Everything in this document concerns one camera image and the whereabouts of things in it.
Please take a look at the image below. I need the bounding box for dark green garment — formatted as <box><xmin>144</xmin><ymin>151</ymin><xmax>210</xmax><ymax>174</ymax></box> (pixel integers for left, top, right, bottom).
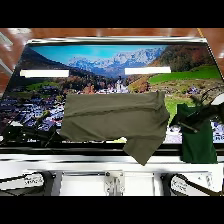
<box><xmin>169</xmin><ymin>102</ymin><xmax>219</xmax><ymax>165</ymax></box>

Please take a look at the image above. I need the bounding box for black cable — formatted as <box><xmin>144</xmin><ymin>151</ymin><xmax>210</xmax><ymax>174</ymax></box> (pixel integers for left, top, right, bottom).
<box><xmin>190</xmin><ymin>85</ymin><xmax>224</xmax><ymax>108</ymax></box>

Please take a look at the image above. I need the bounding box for silver frame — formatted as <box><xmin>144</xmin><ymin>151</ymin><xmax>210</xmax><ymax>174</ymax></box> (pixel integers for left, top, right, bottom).
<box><xmin>0</xmin><ymin>152</ymin><xmax>224</xmax><ymax>197</ymax></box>

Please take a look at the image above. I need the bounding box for olive green T-shirt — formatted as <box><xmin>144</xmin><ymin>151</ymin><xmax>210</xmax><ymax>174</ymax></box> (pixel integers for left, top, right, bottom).
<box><xmin>59</xmin><ymin>90</ymin><xmax>171</xmax><ymax>167</ymax></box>

